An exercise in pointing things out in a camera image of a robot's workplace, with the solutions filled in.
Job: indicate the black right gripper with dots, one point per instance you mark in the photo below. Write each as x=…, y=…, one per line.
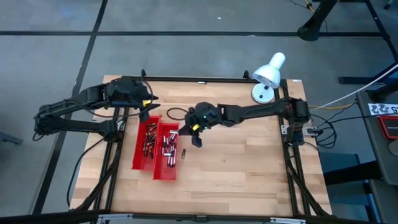
x=203, y=116

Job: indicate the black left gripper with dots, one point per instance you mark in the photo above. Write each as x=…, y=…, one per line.
x=126, y=91

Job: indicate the red plastic parts bin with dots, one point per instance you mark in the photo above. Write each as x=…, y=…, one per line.
x=141, y=163
x=164, y=173

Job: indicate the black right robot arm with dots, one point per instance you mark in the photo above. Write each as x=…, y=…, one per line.
x=255, y=112

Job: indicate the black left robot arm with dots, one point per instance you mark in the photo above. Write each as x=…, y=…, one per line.
x=77, y=124

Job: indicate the white desk lamp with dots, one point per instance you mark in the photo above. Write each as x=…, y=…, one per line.
x=268, y=74

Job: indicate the grey metal leg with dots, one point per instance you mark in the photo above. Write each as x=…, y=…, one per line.
x=11, y=138

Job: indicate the black curved stand leg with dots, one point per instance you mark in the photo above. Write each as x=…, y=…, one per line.
x=311, y=31

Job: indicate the black floor stand bar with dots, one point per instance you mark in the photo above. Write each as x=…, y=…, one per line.
x=357, y=80

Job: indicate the dark grey side desk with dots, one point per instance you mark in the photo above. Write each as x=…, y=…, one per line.
x=370, y=140

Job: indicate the white fiducial marker sheet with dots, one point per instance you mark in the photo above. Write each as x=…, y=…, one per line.
x=382, y=109

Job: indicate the red and black device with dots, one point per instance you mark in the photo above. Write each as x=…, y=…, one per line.
x=390, y=127

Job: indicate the black aluminium table frame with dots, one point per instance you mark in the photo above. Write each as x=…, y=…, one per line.
x=174, y=79

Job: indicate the silver aluminium bracket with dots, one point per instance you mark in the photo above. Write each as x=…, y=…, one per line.
x=115, y=217
x=287, y=221

